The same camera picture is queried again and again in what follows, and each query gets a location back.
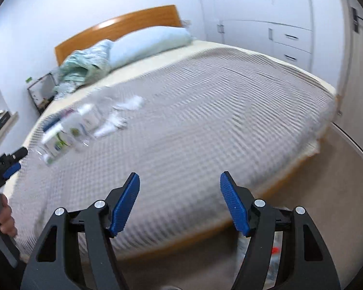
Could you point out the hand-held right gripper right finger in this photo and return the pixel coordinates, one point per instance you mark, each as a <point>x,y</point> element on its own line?
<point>234,205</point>

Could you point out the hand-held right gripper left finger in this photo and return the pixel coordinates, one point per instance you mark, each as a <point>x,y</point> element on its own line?
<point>125,205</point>

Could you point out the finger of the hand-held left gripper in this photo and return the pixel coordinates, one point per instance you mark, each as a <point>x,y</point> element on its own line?
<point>12,170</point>
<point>18,153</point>

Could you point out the blue box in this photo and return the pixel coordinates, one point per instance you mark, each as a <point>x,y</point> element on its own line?
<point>50,124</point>

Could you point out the white green milk carton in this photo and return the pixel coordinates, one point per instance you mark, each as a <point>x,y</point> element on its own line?
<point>63,136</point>

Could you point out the person's left hand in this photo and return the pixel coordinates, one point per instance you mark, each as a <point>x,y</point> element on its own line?
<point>7,217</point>

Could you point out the wooden windowsill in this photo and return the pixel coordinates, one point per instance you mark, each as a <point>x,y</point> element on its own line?
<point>6,133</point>

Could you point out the black bedside rack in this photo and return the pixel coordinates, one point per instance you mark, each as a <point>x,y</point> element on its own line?
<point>42,92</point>

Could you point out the brown checkered blanket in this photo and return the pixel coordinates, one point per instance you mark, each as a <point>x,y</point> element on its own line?
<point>214,127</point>

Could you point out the green floral quilt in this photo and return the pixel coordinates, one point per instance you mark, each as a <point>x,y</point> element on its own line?
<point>78,66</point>

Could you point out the cream bed sheet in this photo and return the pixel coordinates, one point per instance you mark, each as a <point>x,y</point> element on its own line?
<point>199,46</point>

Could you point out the light blue pillow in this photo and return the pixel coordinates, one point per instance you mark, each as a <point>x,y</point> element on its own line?
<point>151,42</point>

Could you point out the white door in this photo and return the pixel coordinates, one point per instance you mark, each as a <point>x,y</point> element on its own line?
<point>357,81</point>

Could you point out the white wardrobe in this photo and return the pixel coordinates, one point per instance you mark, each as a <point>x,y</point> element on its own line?
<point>260,3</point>

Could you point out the wooden bed frame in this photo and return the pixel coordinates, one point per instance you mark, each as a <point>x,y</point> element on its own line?
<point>124,24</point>

